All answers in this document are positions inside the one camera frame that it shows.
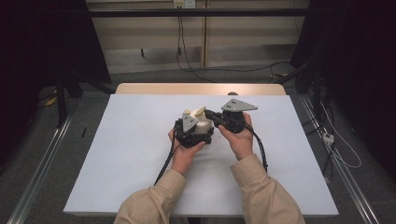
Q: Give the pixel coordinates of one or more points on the black stand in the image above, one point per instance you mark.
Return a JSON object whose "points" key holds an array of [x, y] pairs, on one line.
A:
{"points": [[60, 99]]}

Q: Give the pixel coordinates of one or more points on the black horizontal bar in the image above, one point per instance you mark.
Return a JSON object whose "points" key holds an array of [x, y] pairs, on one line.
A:
{"points": [[199, 12]]}

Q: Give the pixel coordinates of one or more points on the wooden table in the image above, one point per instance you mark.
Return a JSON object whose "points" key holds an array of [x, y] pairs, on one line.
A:
{"points": [[186, 88]]}

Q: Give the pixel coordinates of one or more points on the person's left hand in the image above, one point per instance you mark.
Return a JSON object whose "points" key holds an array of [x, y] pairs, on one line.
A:
{"points": [[183, 155]]}

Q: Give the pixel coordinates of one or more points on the wooden post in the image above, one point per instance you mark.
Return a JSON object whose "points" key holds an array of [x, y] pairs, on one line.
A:
{"points": [[204, 34]]}

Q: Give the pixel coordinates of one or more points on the dark round knob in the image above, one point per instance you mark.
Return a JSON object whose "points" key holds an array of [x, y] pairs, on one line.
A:
{"points": [[232, 93]]}

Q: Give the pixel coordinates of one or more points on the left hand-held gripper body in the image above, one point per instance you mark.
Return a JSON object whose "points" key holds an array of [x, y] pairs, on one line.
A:
{"points": [[189, 123]]}

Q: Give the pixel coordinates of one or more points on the white wall outlet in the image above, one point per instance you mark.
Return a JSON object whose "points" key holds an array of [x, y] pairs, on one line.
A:
{"points": [[184, 3]]}

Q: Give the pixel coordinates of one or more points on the metal floor rail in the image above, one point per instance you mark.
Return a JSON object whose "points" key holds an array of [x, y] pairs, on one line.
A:
{"points": [[40, 174], [342, 174]]}

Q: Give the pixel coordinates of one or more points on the black curtain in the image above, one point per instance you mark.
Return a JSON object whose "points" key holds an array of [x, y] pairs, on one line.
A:
{"points": [[358, 62], [37, 46]]}

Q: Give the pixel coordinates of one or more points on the white power strip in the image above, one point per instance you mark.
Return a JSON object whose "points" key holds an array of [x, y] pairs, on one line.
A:
{"points": [[328, 138]]}

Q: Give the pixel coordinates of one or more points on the person's right hand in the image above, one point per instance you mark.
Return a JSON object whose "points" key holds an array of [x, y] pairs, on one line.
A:
{"points": [[239, 141]]}

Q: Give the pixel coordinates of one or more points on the white board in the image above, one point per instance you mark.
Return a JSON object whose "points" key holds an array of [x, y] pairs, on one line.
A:
{"points": [[130, 140]]}

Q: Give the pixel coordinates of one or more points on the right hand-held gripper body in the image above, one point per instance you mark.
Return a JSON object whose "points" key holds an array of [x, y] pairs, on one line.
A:
{"points": [[238, 107]]}

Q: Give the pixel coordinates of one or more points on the small black stick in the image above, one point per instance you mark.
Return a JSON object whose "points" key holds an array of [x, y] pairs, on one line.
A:
{"points": [[83, 132]]}

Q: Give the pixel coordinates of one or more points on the clear jug with cream lid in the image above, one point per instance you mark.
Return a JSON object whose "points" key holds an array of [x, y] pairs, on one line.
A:
{"points": [[203, 123]]}

